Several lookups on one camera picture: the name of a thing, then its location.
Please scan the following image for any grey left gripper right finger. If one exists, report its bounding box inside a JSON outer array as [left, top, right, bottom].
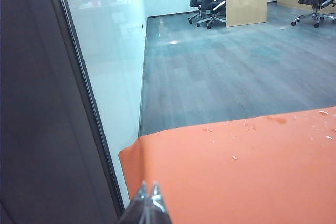
[[148, 180, 173, 224]]

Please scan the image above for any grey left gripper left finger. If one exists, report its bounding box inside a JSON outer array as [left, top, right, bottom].
[[118, 180, 149, 224]]

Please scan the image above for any orange table mat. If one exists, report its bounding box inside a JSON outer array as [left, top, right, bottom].
[[118, 106, 336, 224]]

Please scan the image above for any light wooden office desk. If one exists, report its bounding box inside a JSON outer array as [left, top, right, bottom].
[[208, 0, 269, 28]]

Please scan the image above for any dark window frame edge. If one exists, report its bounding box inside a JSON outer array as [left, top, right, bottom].
[[0, 0, 125, 224]]

